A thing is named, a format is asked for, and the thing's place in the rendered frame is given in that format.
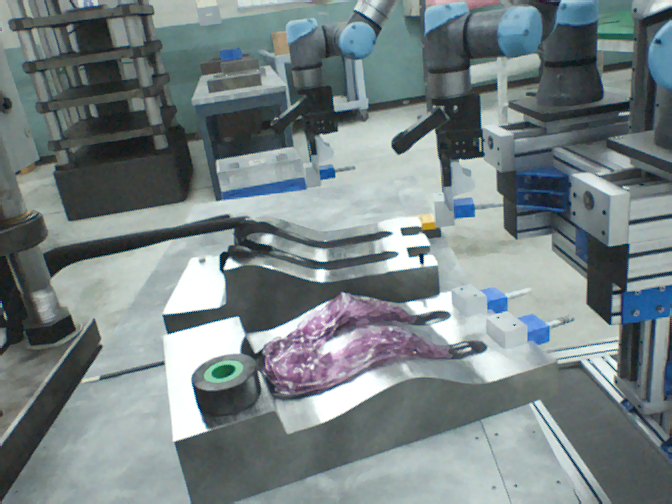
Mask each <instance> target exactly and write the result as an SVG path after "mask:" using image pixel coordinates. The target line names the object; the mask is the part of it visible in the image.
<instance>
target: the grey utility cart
mask: <svg viewBox="0 0 672 504"><path fill-rule="evenodd" d="M258 53H260V54H262V55H264V56H266V60H267V61H269V64H270V67H271V68H272V69H273V70H274V71H275V73H276V74H277V75H278V76H279V77H280V78H281V81H282V82H283V83H284V84H286V85H287V90H288V84H287V76H286V71H285V70H284V64H289V62H291V59H290V54H284V55H278V56H275V53H272V54H270V53H267V52H265V51H262V50H258ZM343 61H344V71H345V80H346V88H347V96H346V101H347V103H342V104H336V105H334V110H335V113H336V111H341V113H342V110H348V109H349V110H348V115H349V116H350V117H351V118H355V117H357V116H358V114H359V111H360V115H359V120H360V121H361V122H366V120H367V119H368V118H369V115H368V113H367V108H368V99H367V98H366V96H365V86H364V76H363V67H362V59H353V67H354V75H355V85H357V94H358V96H357V94H355V93H354V84H353V75H352V66H351V59H350V58H348V57H346V56H343ZM286 93H287V100H288V103H287V104H288V109H289V108H290V107H291V104H290V97H289V90H288V91H286ZM357 108H358V109H359V110H358V109H357Z"/></svg>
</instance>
